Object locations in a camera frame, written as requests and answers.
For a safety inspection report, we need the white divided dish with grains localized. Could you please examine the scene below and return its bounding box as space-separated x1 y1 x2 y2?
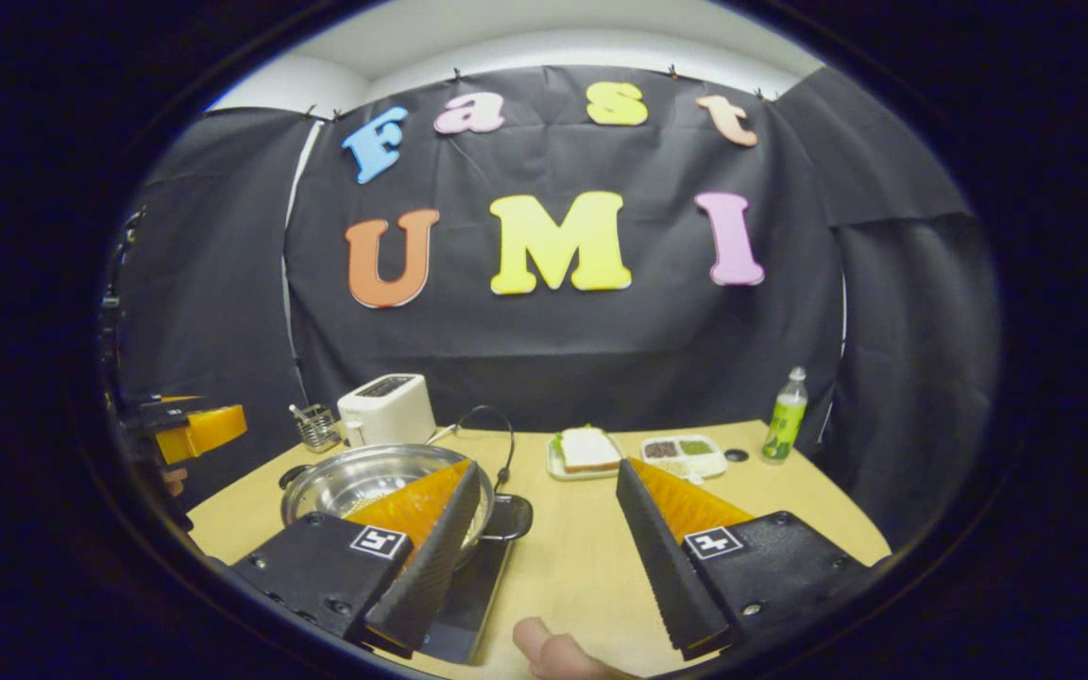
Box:
640 434 729 481

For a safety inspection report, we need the white toaster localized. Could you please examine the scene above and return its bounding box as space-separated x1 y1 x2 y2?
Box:
337 373 437 448

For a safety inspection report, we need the black induction cooktop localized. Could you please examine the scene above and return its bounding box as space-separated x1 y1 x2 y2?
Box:
416 529 517 665

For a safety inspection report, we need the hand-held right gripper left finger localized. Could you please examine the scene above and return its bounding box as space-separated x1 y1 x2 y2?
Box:
230 460 484 659

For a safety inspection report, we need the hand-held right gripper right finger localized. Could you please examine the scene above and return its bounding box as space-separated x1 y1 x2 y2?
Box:
615 458 876 662

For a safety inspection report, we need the black power cable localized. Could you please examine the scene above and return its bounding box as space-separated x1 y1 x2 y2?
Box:
431 405 519 494

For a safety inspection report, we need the sandwich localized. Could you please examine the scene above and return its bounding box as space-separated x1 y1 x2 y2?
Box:
558 425 622 473

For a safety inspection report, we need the stainless steel pot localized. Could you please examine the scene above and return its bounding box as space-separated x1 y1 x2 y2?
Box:
278 442 534 568

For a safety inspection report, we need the small wire basket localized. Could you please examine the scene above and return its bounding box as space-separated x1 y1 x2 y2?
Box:
289 403 342 452

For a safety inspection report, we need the green tea bottle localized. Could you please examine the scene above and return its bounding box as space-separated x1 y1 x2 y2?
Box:
761 366 808 464

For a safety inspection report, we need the small white plate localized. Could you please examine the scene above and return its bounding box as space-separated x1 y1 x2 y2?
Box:
547 430 625 482

